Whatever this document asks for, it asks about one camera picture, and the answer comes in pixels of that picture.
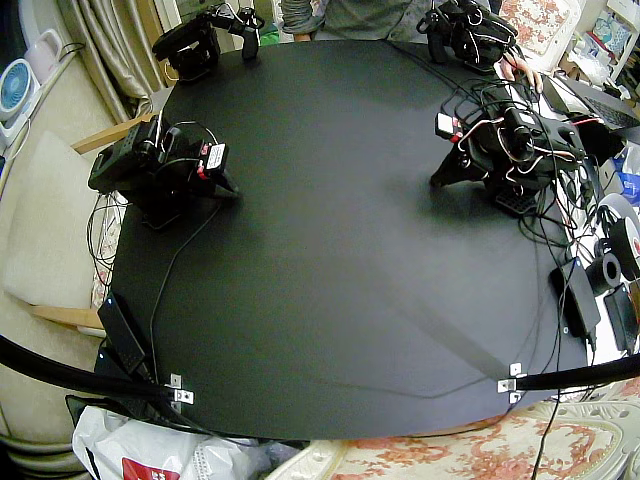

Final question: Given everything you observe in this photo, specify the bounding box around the black flat device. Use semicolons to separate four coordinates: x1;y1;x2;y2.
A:
603;285;640;354

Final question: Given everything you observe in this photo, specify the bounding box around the dark laptop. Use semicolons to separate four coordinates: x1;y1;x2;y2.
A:
541;73;640;136

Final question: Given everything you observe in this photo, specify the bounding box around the white blue desk fan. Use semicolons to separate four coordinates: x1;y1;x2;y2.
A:
0;58;42;139

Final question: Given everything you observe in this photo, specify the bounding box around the cluttered white shelf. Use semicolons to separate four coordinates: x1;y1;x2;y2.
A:
582;0;640;96

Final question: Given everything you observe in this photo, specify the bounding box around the grey-sleeved forearm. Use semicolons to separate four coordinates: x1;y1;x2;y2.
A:
278;0;322;36

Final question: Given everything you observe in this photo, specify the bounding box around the cream chair cushion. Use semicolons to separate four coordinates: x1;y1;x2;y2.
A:
0;130;109;309

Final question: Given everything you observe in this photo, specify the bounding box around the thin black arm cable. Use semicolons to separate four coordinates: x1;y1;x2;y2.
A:
148;199;222;387

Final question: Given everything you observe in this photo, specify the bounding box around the grey-shirted person torso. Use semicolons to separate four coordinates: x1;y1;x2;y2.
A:
317;0;437;44

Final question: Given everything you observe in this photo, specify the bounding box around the white plastic bag red print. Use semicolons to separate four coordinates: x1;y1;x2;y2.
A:
72;404;266;480

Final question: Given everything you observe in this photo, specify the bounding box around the pink floral cushion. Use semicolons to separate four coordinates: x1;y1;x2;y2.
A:
499;0;586;57

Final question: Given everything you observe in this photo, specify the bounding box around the green object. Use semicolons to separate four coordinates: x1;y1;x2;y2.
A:
259;22;284;47

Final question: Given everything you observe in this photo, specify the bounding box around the black hanging cable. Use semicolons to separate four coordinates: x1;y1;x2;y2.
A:
530;397;564;480

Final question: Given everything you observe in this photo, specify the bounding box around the black power adapter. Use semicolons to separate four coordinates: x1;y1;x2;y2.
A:
96;291;147;375
548;258;602;346

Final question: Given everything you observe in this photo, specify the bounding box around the pink floral rug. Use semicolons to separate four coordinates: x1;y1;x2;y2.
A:
269;384;640;480

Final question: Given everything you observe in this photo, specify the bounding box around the black tape roll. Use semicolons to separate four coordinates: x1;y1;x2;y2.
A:
584;252;624;295

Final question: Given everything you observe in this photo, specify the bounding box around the black stand pole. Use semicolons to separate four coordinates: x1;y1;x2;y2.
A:
514;352;640;392
0;333;176;401

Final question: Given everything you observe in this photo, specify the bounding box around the grey-shirted person left hand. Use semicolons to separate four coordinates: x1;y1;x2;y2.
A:
500;53;544;93

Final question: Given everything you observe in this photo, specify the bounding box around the beige curtain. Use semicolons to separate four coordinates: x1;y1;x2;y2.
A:
55;0;169;126

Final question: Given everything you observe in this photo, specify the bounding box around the blue printed package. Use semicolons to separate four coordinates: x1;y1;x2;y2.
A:
613;147;640;207

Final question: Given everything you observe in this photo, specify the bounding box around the wooden chair frame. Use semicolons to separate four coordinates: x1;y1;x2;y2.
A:
27;113;159;332

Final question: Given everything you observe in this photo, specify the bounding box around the white pink humidifier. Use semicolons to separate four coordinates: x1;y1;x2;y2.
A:
23;28;65;84

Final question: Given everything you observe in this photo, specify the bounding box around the white-rimmed filament spool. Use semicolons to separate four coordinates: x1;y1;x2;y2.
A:
596;192;640;281

